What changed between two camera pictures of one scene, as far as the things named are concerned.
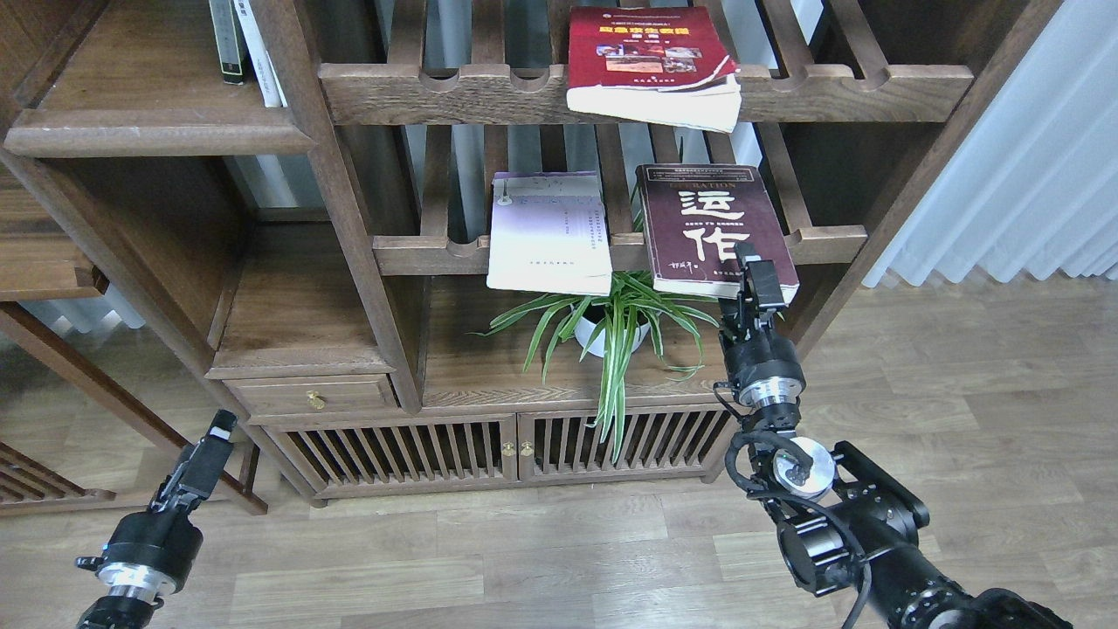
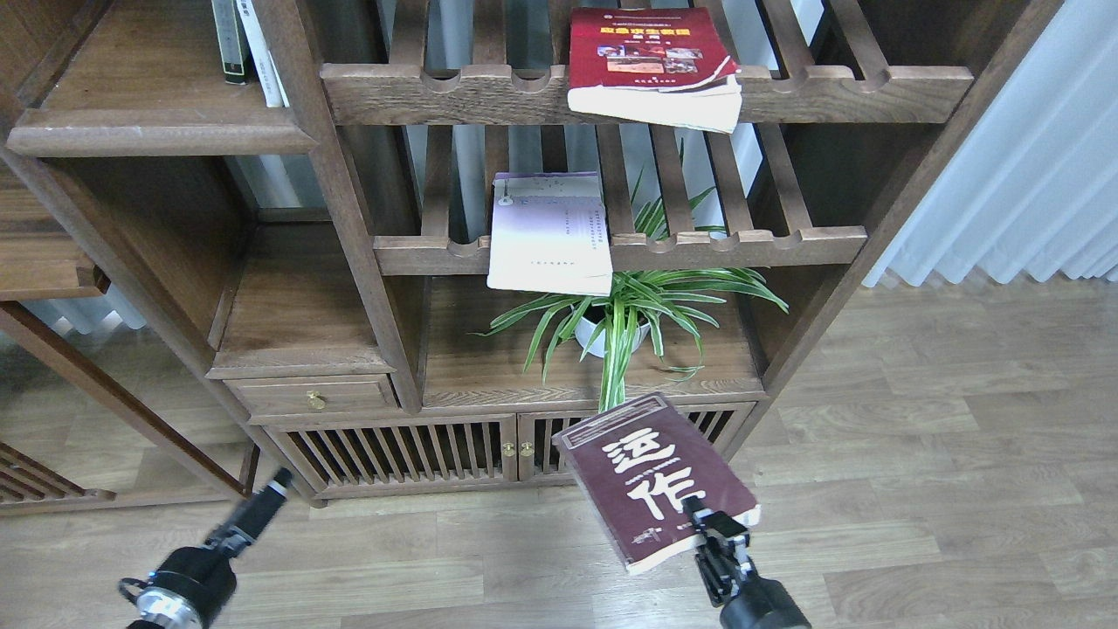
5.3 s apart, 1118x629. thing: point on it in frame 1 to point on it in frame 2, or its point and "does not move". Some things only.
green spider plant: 609,317 does not move
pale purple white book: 548,231 does not move
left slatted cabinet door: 376,453 does not move
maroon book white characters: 696,214 to 638,464
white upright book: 259,57 does not move
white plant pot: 587,333 does not move
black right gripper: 763,367 to 747,600
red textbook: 665,65 does not move
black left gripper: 153,549 to 189,589
